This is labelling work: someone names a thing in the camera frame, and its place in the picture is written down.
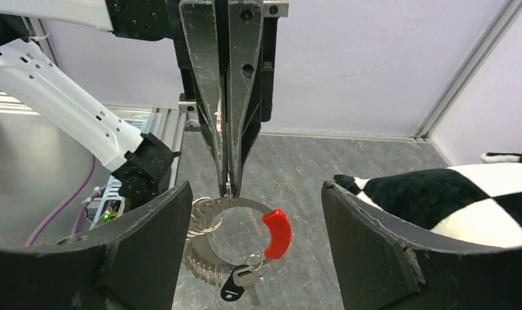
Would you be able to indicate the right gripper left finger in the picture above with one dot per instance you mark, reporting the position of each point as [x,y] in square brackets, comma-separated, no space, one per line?
[131,262]

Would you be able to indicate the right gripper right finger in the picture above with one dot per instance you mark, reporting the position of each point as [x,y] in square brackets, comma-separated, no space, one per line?
[384,262]

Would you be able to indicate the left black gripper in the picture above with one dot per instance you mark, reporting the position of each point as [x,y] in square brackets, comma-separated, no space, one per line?
[226,55]

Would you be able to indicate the metal keyring with red handle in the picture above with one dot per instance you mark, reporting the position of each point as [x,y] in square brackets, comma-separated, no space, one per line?
[230,234]

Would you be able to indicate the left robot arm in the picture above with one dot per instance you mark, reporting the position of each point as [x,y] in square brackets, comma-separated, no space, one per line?
[140,161]

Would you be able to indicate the black white checkered pillow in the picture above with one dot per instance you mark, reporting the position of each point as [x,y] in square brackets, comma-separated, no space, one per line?
[476,203]

